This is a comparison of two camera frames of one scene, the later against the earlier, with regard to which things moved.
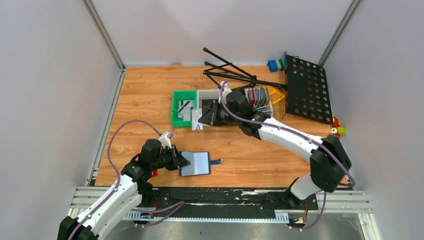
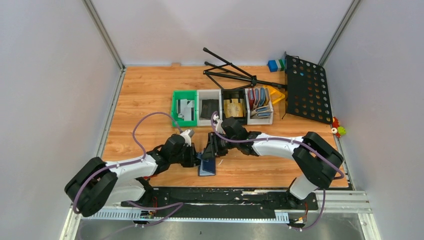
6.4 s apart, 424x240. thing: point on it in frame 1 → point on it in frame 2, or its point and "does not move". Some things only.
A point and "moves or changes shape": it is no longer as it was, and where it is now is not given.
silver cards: (185, 109) does not move
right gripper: (216, 113) → (213, 146)
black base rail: (182, 202) does not move
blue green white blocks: (276, 65) does not move
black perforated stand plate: (306, 91) does not move
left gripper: (174, 157) → (192, 156)
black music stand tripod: (252, 80) does not move
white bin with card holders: (259, 99) does not move
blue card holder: (200, 163) moves or changes shape
